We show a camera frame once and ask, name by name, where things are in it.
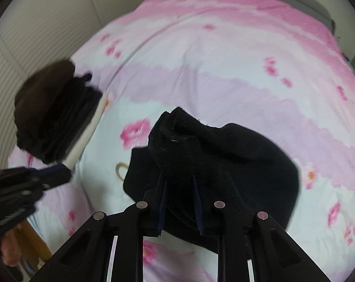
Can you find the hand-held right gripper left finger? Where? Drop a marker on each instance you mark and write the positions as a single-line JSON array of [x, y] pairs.
[[161, 205]]

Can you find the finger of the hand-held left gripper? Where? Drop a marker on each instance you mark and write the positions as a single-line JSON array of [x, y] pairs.
[[55, 176]]

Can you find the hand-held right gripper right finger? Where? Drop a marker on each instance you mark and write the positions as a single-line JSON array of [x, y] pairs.
[[198, 208]]

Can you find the black pants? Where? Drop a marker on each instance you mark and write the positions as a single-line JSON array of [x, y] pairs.
[[224, 158]]

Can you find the black garment white band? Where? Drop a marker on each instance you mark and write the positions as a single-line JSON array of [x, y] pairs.
[[63, 117]]

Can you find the person's left hand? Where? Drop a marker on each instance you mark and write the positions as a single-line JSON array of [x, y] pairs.
[[11, 248]]

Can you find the brown folded garment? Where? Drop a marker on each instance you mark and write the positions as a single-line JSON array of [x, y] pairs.
[[39, 88]]

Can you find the pink floral bed sheet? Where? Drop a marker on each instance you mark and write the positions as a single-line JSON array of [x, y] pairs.
[[212, 58]]

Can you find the wooden bed frame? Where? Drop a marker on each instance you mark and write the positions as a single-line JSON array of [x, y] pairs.
[[36, 246]]

